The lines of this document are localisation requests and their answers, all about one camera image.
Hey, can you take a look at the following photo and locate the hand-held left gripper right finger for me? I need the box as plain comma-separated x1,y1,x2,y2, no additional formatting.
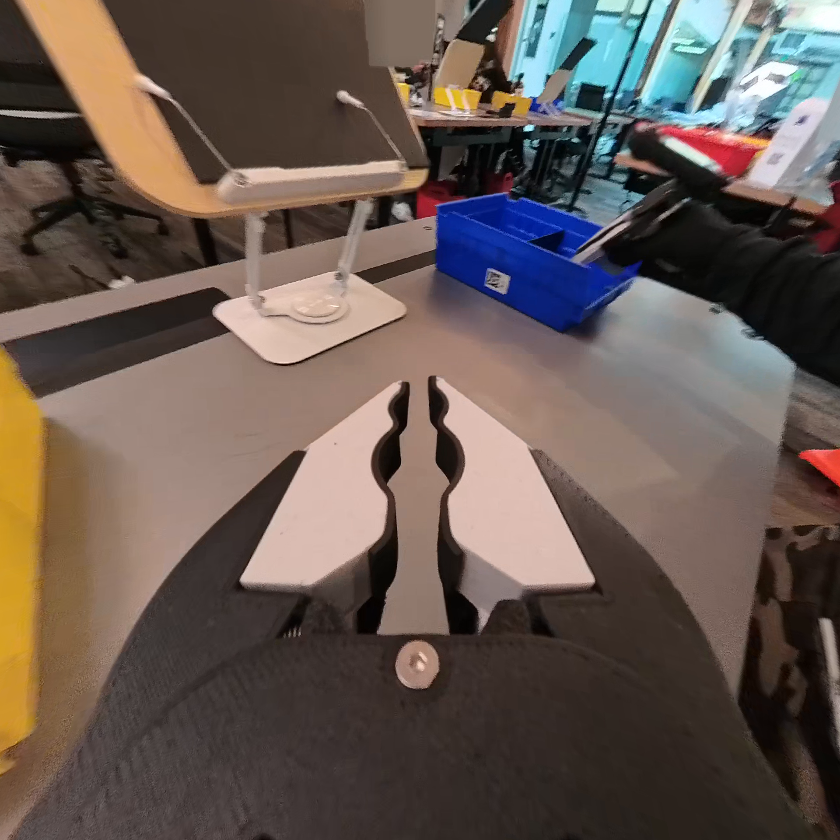
427,376,597,636

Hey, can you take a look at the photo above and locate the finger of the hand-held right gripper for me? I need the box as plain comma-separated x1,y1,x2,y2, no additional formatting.
570,215,641,266
600,178,693,242

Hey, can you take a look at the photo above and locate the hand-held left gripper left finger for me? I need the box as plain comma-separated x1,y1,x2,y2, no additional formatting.
239,381,410,636

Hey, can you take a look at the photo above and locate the blue plastic bin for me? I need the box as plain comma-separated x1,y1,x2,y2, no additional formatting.
435,193,642,333

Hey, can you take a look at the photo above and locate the yellow plastic bin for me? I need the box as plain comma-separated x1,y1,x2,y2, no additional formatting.
0,346,47,757

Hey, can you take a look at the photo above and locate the person's right forearm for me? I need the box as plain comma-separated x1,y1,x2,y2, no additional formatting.
715,230,840,389

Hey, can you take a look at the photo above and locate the person's right hand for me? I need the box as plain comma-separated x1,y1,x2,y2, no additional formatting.
609,199,744,291

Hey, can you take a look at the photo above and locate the black stand pole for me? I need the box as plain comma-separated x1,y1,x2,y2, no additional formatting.
570,0,658,212

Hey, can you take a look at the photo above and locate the white printed box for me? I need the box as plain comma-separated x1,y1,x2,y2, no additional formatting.
747,97,836,189

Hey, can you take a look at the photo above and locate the wooden office desk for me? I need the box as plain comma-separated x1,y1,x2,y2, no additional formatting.
406,107,593,131

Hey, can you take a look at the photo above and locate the beige board book stand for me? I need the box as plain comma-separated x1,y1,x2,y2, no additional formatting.
435,0,514,91

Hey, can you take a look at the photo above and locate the orange red plastic bin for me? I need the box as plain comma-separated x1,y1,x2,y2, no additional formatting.
798,448,840,488

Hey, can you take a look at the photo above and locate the white badge card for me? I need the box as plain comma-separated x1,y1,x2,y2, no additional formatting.
815,616,840,726

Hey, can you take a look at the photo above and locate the white book stand wooden board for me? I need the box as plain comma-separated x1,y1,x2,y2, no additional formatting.
13,0,432,366

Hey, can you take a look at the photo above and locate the black office chair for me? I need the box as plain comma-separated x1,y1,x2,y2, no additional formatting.
0,0,170,258

